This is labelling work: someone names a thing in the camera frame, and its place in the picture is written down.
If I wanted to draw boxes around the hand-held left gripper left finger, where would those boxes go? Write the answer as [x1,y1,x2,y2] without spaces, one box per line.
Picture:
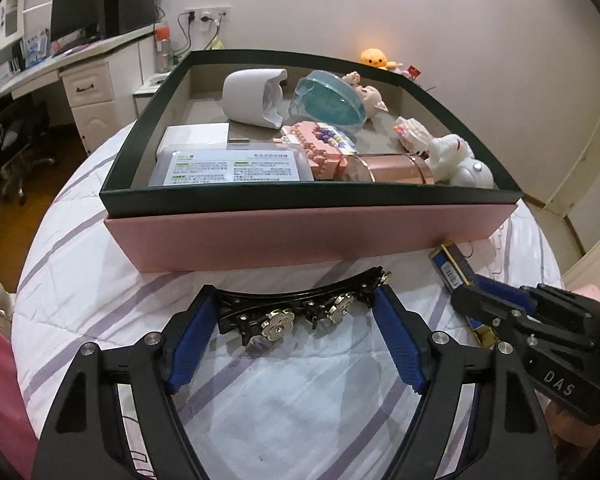
[30,284,220,480]

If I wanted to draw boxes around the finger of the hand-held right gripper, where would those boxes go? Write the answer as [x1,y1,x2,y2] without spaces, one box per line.
[450,284,529,361]
[472,274,537,312]

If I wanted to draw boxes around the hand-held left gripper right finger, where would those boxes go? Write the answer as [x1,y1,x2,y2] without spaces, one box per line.
[371,284,561,480]

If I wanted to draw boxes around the small blue and yellow box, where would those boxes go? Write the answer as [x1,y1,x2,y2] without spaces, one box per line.
[428,242,502,349]

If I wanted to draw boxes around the black flower hair clip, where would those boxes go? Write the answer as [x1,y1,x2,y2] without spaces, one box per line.
[215,266,394,359]

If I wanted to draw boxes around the pink box with green rim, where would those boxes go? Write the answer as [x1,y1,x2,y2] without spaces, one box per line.
[99,49,524,275]

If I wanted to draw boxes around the rose gold cylinder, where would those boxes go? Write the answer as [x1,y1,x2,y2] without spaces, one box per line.
[342,152,436,186]

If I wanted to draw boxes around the pink building block toy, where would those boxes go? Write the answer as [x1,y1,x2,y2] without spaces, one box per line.
[280,122,357,182]

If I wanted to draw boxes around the small white box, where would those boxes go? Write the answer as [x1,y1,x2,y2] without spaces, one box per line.
[155,123,231,162]

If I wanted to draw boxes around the baby doll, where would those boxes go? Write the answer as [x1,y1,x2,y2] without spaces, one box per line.
[342,72,389,119]

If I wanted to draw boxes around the clear container with teal lid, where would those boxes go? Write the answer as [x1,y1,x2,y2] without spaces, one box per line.
[288,70,369,135]

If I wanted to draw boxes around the person's right hand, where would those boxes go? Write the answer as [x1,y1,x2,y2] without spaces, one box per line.
[544,394,593,442]

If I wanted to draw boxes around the pink pillow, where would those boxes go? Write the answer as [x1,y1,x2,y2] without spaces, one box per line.
[564,280,600,303]

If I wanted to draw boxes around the white unicorn figurine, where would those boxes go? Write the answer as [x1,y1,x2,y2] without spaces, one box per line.
[424,134,496,190]

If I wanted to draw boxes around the clear packet with printed label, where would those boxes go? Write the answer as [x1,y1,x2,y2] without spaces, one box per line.
[148,143,315,189]

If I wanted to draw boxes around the small pink cake toy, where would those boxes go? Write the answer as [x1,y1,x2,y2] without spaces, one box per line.
[394,115,434,154]

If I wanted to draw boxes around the pink blanket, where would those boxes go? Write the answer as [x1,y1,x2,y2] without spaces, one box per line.
[0,310,42,480]

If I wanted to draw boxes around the white nightstand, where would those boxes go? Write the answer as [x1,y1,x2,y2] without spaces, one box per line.
[132,70,174,117]

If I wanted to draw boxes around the white cylindrical cup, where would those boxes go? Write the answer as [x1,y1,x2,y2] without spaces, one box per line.
[222,67,287,129]

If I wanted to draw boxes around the black office chair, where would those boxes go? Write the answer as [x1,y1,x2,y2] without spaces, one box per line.
[0,99,57,197]

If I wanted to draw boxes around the orange octopus plush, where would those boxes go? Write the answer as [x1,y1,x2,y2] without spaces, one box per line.
[358,48,399,71]

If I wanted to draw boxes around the white desk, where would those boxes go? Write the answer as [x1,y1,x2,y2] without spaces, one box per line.
[0,24,170,157]

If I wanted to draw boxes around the bottle with orange cap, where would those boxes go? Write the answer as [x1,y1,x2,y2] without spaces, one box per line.
[155,27,174,73]

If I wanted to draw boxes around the black computer tower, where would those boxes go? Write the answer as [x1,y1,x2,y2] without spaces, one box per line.
[103,0,159,37]

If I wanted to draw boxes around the black computer monitor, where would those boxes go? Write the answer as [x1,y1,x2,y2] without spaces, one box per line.
[49,0,107,44]

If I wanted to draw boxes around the white wall outlet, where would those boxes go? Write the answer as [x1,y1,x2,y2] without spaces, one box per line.
[184,6,231,24]

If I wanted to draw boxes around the white wall cabinet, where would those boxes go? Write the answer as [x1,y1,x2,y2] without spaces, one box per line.
[0,0,22,52]

